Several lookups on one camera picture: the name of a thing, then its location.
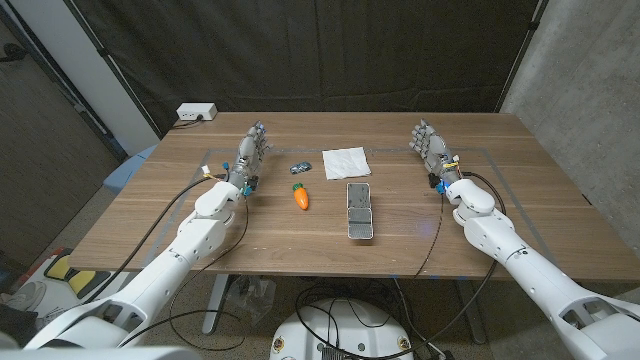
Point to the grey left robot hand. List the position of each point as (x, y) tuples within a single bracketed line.
[(245, 160)]

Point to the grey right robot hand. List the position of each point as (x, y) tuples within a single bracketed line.
[(437, 152)]

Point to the white paper napkin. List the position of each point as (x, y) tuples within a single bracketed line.
[(346, 163)]

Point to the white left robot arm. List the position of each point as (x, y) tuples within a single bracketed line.
[(170, 260)]

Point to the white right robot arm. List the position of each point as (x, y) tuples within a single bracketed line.
[(530, 270)]

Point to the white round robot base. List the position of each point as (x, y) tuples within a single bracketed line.
[(345, 325)]

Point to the small blue toy car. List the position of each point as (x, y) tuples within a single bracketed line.
[(300, 168)]

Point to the orange toy carrot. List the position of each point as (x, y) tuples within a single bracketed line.
[(301, 199)]

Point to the white power strip box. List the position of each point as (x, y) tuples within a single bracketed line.
[(196, 111)]

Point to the black backdrop curtain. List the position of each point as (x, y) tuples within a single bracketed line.
[(310, 55)]

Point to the black backdrop stand pole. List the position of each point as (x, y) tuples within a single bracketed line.
[(522, 47), (117, 75)]

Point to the clear plastic bag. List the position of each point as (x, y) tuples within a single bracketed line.
[(252, 297)]

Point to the grey table leg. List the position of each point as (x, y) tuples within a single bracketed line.
[(472, 312)]

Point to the yellow and black pad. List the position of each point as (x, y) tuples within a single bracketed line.
[(75, 277)]

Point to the grey finned box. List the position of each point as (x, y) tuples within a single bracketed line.
[(331, 354)]

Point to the white robot torso edge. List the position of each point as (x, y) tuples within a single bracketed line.
[(100, 355)]

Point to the grey sneaker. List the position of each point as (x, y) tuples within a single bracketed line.
[(22, 296)]

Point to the dark trouser leg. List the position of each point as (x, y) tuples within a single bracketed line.
[(15, 325)]

